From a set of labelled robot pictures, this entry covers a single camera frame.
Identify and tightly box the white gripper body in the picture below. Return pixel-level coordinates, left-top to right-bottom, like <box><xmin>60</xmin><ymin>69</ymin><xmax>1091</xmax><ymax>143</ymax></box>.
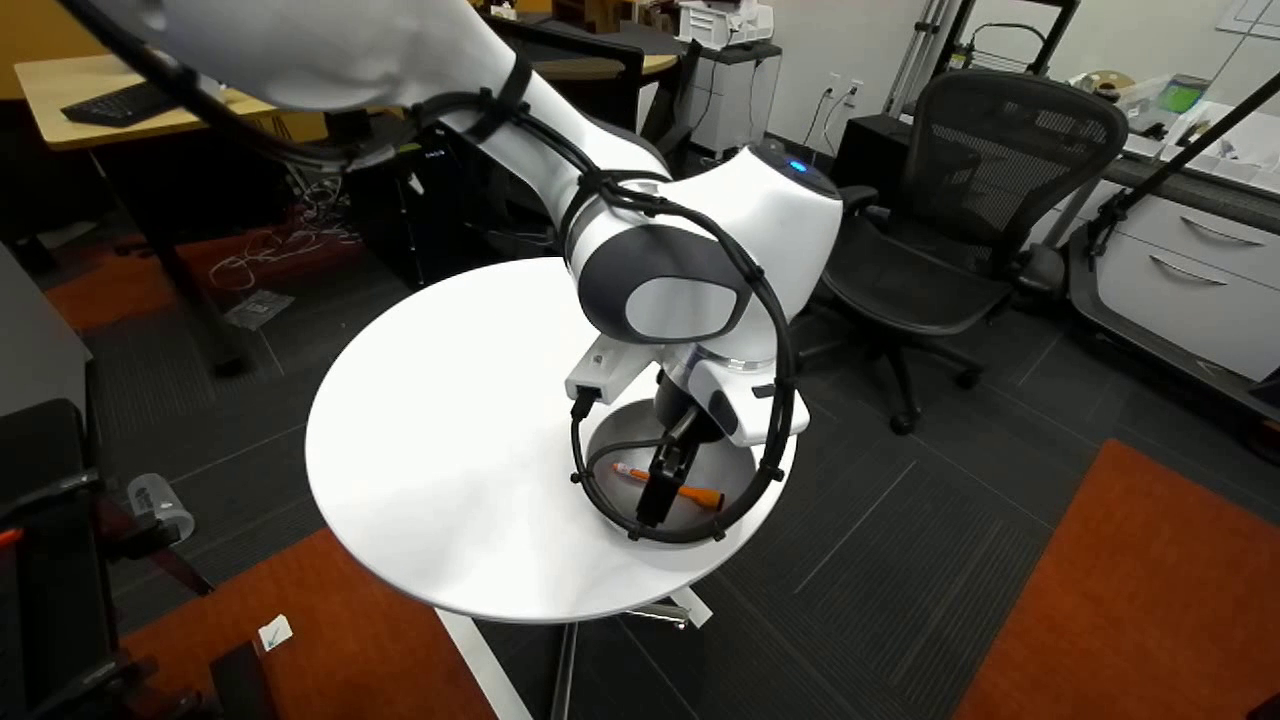
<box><xmin>646</xmin><ymin>341</ymin><xmax>812</xmax><ymax>453</ymax></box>

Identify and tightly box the orange carrot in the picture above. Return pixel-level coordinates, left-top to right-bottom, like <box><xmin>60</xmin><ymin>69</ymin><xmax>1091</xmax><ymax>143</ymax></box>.
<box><xmin>603</xmin><ymin>461</ymin><xmax>732</xmax><ymax>514</ymax></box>

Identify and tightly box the grey bowl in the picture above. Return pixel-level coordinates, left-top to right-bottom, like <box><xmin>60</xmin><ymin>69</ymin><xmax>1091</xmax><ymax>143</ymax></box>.
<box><xmin>580</xmin><ymin>395</ymin><xmax>772</xmax><ymax>544</ymax></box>

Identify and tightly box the white table base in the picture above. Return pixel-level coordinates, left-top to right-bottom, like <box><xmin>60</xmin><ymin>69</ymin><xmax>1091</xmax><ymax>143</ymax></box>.
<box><xmin>431</xmin><ymin>584</ymin><xmax>721</xmax><ymax>720</ymax></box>

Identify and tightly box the black computer tower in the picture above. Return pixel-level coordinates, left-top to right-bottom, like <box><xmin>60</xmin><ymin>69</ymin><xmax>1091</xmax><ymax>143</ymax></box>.
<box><xmin>837</xmin><ymin>108</ymin><xmax>926</xmax><ymax>231</ymax></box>

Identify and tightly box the small white cabinet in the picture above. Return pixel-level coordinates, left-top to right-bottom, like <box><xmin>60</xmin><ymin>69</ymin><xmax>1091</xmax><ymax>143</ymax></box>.
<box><xmin>683</xmin><ymin>42</ymin><xmax>787</xmax><ymax>160</ymax></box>

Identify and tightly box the black mesh office chair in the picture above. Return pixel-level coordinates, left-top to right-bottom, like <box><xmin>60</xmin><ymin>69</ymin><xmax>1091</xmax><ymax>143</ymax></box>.
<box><xmin>783</xmin><ymin>63</ymin><xmax>1135</xmax><ymax>438</ymax></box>

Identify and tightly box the white box on cabinet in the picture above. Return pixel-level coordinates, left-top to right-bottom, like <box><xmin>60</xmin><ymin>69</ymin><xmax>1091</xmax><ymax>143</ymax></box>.
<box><xmin>674</xmin><ymin>0</ymin><xmax>778</xmax><ymax>57</ymax></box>

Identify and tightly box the black tower under desk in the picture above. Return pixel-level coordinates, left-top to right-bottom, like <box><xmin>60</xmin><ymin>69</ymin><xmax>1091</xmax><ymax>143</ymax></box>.
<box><xmin>322</xmin><ymin>116</ymin><xmax>465</xmax><ymax>289</ymax></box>

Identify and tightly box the small white floor tag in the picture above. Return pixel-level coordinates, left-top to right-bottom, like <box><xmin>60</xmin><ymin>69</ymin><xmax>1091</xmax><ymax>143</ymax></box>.
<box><xmin>253</xmin><ymin>606</ymin><xmax>301</xmax><ymax>661</ymax></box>

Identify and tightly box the grey power strip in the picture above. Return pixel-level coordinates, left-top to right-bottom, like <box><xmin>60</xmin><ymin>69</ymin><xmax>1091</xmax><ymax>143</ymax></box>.
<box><xmin>215</xmin><ymin>283</ymin><xmax>301</xmax><ymax>335</ymax></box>

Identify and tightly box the black tripod stand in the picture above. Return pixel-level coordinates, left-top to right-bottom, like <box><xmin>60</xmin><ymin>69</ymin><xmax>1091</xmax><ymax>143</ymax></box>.
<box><xmin>882</xmin><ymin>0</ymin><xmax>1086</xmax><ymax>118</ymax></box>

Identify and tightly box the white drawer cabinet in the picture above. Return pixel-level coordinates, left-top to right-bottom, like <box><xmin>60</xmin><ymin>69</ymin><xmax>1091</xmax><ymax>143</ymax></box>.
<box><xmin>1061</xmin><ymin>126</ymin><xmax>1280</xmax><ymax>390</ymax></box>

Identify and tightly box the black slanted pole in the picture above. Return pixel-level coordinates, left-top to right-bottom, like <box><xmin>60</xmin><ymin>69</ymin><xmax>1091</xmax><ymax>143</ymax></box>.
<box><xmin>1085</xmin><ymin>71</ymin><xmax>1280</xmax><ymax>262</ymax></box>

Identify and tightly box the clear plastic cup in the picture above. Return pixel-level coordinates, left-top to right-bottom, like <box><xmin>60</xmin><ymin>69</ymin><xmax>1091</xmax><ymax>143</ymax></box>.
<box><xmin>125</xmin><ymin>467</ymin><xmax>199</xmax><ymax>548</ymax></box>

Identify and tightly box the device with green screen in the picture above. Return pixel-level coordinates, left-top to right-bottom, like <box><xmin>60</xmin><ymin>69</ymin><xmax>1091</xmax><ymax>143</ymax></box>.
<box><xmin>1146</xmin><ymin>69</ymin><xmax>1220</xmax><ymax>126</ymax></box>

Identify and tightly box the black chair with armrest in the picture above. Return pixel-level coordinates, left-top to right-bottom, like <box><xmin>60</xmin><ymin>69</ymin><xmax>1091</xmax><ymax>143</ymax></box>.
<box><xmin>0</xmin><ymin>395</ymin><xmax>215</xmax><ymax>720</ymax></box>

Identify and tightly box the grey side cabinet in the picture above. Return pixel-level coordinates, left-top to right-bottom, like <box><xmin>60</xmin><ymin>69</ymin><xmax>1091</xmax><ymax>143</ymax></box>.
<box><xmin>0</xmin><ymin>242</ymin><xmax>99</xmax><ymax>431</ymax></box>

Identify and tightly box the black keyboard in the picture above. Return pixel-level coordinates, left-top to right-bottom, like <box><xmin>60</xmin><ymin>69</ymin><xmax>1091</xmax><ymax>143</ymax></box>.
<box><xmin>55</xmin><ymin>74</ymin><xmax>167</xmax><ymax>133</ymax></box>

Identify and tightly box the wooden desk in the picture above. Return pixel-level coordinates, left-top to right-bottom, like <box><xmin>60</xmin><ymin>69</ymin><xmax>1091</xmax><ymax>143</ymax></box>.
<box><xmin>12</xmin><ymin>52</ymin><xmax>337</xmax><ymax>378</ymax></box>

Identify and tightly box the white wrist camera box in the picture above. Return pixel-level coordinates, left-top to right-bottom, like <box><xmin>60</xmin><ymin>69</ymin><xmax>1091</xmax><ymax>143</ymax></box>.
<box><xmin>565</xmin><ymin>335</ymin><xmax>661</xmax><ymax>407</ymax></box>

